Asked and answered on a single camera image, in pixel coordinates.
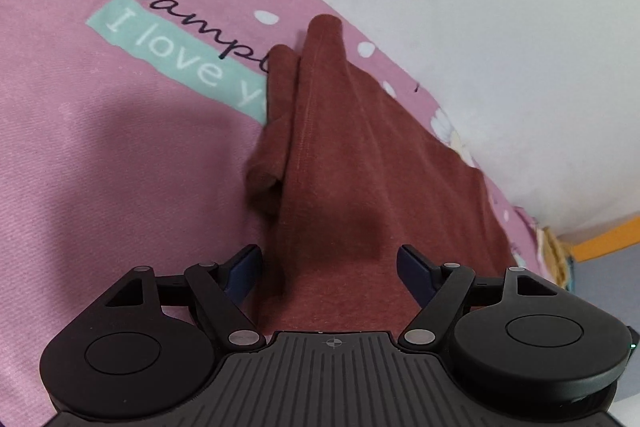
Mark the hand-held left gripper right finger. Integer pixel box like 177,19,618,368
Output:
396,245,559,351

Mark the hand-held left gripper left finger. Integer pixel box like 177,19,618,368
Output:
104,245,267,351

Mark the red-brown long-sleeve sweater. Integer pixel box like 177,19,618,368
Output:
243,14,522,338

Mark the yellow edge strip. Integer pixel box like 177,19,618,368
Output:
570,227,640,262

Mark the pink daisy print bedsheet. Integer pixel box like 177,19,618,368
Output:
0,0,576,427

